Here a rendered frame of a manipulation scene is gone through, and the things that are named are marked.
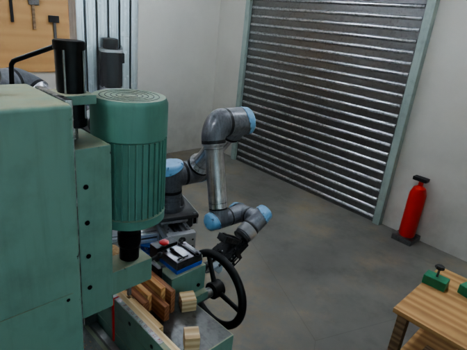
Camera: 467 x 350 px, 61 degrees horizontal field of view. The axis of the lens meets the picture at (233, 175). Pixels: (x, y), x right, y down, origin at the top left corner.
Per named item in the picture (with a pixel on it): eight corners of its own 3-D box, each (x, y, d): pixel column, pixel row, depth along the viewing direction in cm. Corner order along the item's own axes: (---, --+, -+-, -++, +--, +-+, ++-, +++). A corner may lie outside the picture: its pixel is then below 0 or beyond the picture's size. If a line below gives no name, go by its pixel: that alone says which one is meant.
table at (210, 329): (256, 336, 116) (258, 319, 114) (170, 395, 95) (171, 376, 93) (141, 246, 155) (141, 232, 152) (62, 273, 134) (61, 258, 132)
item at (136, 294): (149, 314, 112) (149, 301, 110) (142, 317, 110) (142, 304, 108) (112, 278, 125) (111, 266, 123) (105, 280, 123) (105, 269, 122)
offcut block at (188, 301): (181, 312, 113) (182, 301, 112) (178, 302, 117) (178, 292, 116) (196, 310, 115) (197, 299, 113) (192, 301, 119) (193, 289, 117)
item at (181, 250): (201, 263, 126) (203, 248, 124) (174, 276, 119) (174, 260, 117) (176, 246, 135) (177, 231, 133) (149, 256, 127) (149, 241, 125)
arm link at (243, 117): (171, 169, 197) (224, 101, 157) (196, 164, 206) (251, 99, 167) (181, 190, 194) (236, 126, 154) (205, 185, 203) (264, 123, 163)
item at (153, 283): (165, 308, 114) (165, 287, 112) (160, 311, 113) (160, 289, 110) (125, 272, 128) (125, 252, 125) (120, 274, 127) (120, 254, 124)
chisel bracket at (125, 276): (151, 283, 111) (152, 257, 108) (105, 304, 101) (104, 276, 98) (137, 271, 116) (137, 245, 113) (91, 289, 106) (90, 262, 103)
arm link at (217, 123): (208, 109, 148) (217, 235, 157) (231, 107, 155) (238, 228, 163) (190, 110, 157) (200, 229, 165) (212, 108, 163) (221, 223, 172)
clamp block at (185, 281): (205, 288, 129) (207, 264, 126) (171, 305, 120) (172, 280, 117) (177, 267, 139) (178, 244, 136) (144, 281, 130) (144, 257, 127)
